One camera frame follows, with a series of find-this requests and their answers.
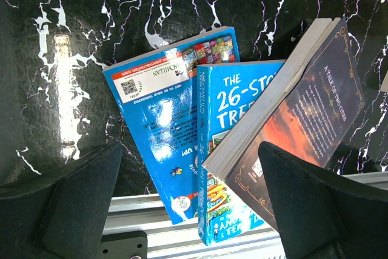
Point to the aluminium mounting rail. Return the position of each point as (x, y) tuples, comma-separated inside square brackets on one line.
[(166, 240)]

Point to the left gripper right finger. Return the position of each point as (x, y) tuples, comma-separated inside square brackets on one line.
[(320, 214)]

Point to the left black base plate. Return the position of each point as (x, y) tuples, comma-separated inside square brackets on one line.
[(127, 245)]

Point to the blue 26-storey treehouse book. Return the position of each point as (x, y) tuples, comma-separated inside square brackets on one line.
[(225, 93)]

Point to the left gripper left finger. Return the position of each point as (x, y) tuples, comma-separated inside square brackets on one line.
[(60, 214)]

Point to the blue book back cover up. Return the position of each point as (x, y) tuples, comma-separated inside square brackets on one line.
[(156, 95)]

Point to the dark Tale of Two Cities book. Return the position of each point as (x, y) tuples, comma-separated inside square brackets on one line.
[(306, 109)]

